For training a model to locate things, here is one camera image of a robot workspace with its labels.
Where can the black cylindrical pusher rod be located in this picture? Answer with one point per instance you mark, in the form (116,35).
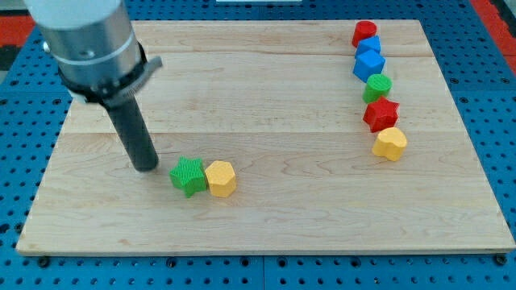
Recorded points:
(130,126)

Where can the green star block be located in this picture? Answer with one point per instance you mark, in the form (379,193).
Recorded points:
(189,176)

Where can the yellow hexagon block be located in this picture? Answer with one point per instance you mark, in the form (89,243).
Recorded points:
(221,178)

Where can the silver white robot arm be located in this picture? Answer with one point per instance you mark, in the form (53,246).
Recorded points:
(101,61)

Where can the red star block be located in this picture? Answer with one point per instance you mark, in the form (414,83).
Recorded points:
(381,114)

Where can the yellow heart block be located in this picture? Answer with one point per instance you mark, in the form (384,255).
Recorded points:
(390,143)

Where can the wooden board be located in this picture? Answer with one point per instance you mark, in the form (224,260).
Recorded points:
(279,101)

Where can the blue cube block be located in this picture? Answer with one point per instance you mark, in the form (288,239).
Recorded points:
(367,64)

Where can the red cylinder block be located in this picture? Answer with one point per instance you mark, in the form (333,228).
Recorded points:
(364,29)

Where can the green cylinder block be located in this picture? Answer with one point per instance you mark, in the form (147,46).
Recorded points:
(377,85)

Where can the blue pentagon block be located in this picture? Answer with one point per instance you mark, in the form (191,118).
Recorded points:
(369,44)

